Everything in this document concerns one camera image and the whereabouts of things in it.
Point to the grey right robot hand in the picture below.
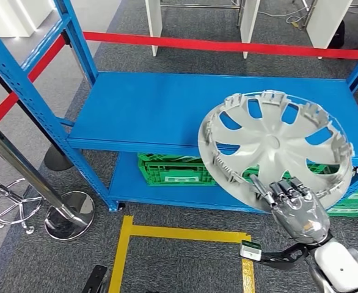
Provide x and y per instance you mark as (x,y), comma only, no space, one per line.
(301,218)

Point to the yellow floor tape square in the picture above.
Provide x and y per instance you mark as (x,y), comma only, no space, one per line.
(185,233)

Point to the silver plastic wheel hubcap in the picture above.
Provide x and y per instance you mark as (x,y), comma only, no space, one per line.
(272,141)

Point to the white display counter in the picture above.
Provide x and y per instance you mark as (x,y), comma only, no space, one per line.
(17,16)

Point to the white table with metal bars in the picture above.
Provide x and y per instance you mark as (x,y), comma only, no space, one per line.
(154,20)

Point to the white table with metal legs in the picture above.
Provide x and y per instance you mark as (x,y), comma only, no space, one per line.
(328,20)

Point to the black right camera bracket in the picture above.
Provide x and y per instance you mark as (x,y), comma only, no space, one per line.
(282,258)

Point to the black bag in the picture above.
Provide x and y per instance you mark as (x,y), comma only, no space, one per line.
(337,36)

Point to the blue metal shelf rack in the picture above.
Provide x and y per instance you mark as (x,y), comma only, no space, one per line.
(166,109)

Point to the black stanchion with dark base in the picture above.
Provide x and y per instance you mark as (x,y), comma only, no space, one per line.
(57,161)

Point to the long red barrier belt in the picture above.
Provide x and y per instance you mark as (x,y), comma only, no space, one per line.
(215,44)

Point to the chrome stanchion post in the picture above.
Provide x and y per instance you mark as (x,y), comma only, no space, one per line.
(69,218)

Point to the short red barrier belt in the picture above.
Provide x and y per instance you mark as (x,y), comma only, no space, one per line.
(41,60)

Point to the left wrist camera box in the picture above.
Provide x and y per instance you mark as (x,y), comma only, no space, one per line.
(94,280)

